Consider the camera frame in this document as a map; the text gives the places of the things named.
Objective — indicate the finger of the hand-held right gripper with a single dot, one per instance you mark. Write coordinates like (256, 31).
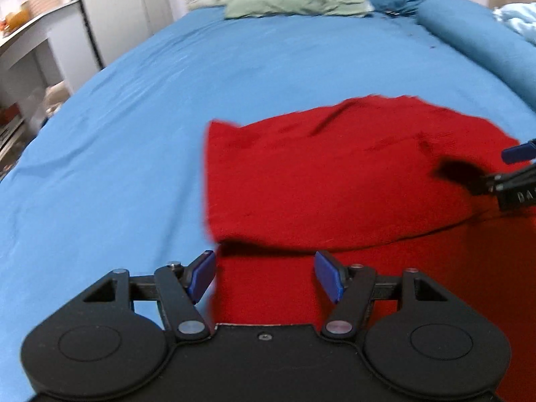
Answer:
(460, 172)
(518, 153)

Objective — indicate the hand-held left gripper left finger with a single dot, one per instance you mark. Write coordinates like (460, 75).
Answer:
(202, 275)

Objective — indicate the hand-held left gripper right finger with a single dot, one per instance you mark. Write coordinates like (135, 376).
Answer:
(328, 277)

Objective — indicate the red knitted garment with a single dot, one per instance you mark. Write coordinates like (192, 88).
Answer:
(335, 176)

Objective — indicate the blue bolster cushion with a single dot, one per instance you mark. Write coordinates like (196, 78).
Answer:
(473, 37)

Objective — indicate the light blue crumpled blanket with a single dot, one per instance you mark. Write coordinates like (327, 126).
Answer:
(519, 21)

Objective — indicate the blue bed sheet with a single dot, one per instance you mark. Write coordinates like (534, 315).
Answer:
(134, 134)

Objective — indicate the green pillow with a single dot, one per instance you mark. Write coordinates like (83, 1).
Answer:
(293, 2)

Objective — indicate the white wardrobe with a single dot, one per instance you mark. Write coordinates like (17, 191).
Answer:
(130, 8)

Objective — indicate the white shelf unit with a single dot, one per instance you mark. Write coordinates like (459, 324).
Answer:
(29, 58)

